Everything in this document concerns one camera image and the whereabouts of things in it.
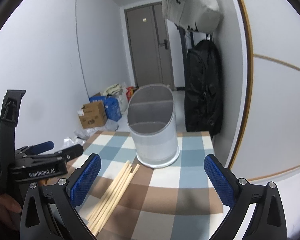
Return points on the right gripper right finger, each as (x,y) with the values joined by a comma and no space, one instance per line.
(268,219)

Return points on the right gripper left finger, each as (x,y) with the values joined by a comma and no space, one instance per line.
(49,212)

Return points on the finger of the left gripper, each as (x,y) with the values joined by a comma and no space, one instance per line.
(36,149)
(70,153)

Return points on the person's left hand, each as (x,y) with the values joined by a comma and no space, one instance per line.
(8,206)

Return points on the white plastic bag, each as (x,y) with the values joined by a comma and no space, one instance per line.
(69,142)

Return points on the grey plastic parcel bag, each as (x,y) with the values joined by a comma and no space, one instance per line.
(86,133)

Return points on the brown cardboard box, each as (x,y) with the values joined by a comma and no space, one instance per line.
(92,115)

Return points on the blue cardboard box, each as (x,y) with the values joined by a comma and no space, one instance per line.
(111,106)

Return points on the beige tote bag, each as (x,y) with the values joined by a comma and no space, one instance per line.
(115,89)

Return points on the red snack bag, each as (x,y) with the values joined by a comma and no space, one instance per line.
(130,92)

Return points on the checkered table mat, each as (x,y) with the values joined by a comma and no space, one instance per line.
(175,202)

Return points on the white utensil holder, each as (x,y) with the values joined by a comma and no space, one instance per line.
(153,127)

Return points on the black hanging coat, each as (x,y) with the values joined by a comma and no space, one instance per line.
(203,103)

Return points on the grey door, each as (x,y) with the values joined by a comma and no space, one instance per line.
(149,45)

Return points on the black metal rack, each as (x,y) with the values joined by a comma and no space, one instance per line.
(187,42)

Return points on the grey hanging bag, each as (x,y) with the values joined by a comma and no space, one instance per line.
(193,15)

